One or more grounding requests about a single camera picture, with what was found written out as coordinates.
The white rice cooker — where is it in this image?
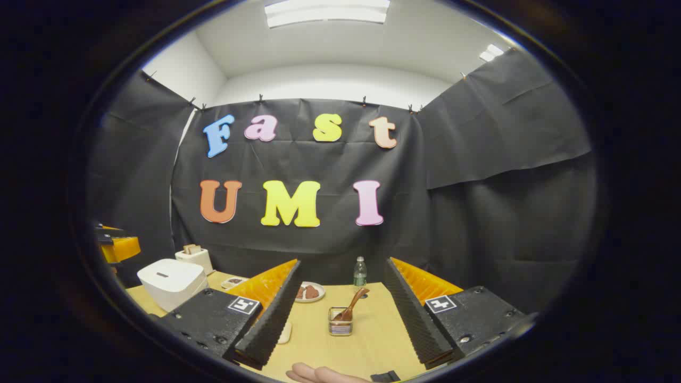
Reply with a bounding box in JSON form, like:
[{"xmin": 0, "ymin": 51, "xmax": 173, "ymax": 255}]
[{"xmin": 137, "ymin": 259, "xmax": 209, "ymax": 313}]

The long ceiling light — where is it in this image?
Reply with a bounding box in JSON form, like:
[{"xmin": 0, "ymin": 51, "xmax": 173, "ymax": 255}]
[{"xmin": 264, "ymin": 0, "xmax": 391, "ymax": 28}]

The white round plate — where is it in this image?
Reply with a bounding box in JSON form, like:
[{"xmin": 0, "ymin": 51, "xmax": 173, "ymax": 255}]
[{"xmin": 294, "ymin": 281, "xmax": 326, "ymax": 303}]

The white toaster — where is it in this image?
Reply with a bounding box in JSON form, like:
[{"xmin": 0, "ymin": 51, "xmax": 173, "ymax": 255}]
[{"xmin": 175, "ymin": 244, "xmax": 214, "ymax": 276}]

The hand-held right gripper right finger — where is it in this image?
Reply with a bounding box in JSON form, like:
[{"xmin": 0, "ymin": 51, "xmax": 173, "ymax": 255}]
[{"xmin": 384, "ymin": 257, "xmax": 533, "ymax": 371}]

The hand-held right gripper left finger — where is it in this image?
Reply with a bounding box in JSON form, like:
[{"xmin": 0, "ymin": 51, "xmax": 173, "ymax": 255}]
[{"xmin": 154, "ymin": 259, "xmax": 303, "ymax": 371}]

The brown wooden spoon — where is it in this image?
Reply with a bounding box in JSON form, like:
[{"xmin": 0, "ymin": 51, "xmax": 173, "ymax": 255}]
[{"xmin": 333, "ymin": 288, "xmax": 370, "ymax": 322}]

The metal wire chopstick holder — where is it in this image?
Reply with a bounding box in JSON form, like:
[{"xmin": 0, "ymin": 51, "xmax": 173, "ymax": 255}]
[{"xmin": 328, "ymin": 306, "xmax": 354, "ymax": 337}]

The black backdrop cloth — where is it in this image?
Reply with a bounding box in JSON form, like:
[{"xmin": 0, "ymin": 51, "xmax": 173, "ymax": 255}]
[{"xmin": 88, "ymin": 48, "xmax": 599, "ymax": 314}]

